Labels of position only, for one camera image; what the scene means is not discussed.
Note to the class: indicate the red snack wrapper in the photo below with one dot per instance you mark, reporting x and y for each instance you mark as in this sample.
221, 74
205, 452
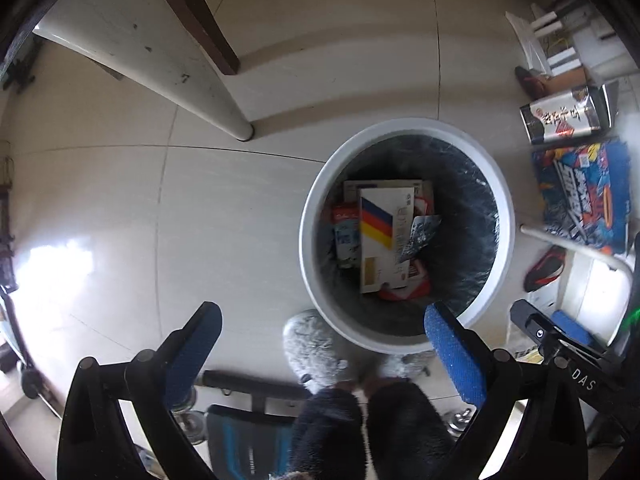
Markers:
410, 287

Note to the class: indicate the black office chair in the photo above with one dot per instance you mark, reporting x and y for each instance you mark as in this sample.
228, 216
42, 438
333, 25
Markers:
245, 440

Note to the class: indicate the dark wooden chair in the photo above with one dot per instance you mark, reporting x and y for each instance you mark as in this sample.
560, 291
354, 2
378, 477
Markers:
200, 20

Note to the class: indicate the dark shoe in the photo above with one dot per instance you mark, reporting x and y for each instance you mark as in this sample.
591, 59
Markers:
531, 82

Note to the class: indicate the red black shoe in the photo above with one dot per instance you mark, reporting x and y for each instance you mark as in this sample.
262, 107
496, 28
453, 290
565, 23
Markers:
545, 270

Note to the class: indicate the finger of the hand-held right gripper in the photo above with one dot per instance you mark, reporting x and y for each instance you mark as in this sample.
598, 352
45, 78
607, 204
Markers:
572, 327
532, 325

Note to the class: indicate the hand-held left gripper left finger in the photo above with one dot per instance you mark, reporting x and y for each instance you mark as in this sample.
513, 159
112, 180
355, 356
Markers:
192, 355

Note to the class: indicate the white table leg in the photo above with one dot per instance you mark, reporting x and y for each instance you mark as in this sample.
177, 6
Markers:
150, 60

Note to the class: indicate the silver blister pack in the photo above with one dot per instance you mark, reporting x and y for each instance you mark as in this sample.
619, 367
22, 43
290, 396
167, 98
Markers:
422, 232

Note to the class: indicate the dark wheeled frame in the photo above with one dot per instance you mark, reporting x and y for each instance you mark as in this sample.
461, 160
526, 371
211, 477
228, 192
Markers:
25, 360

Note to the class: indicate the person's leg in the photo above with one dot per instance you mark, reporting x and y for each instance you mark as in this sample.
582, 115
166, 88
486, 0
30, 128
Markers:
325, 435
405, 430

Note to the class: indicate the grey fluffy slipper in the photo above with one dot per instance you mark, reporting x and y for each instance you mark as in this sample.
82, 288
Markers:
315, 355
405, 362

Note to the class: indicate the white plastic sheet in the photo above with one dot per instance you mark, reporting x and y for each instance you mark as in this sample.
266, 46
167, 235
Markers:
525, 40

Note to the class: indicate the person's right leg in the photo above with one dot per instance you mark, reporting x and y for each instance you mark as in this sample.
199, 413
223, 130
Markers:
405, 430

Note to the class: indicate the grey fluffy right slipper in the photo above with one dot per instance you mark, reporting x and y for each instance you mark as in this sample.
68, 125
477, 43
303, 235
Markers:
405, 362

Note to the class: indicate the grey fluffy left slipper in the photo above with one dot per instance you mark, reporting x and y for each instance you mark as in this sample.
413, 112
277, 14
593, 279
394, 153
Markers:
315, 355

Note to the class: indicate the white round trash bin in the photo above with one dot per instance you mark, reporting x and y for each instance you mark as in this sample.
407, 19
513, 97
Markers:
320, 280

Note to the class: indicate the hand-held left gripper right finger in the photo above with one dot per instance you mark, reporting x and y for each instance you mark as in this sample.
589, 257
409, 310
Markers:
455, 355

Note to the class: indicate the blue printed box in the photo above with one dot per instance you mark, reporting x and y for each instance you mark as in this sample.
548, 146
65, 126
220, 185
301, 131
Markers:
585, 190

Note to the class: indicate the black bin liner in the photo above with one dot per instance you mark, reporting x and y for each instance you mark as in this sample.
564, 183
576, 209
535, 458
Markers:
465, 220

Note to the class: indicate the person's left leg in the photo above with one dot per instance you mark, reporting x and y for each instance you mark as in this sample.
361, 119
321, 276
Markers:
325, 435

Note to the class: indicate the white metal tube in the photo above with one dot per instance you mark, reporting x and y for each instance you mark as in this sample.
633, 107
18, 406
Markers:
575, 250

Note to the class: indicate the green white medicine box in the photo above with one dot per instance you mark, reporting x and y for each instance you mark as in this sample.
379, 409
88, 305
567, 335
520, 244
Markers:
380, 183

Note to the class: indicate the small blue white milk carton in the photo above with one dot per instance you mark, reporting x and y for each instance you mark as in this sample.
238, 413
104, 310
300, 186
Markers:
347, 245

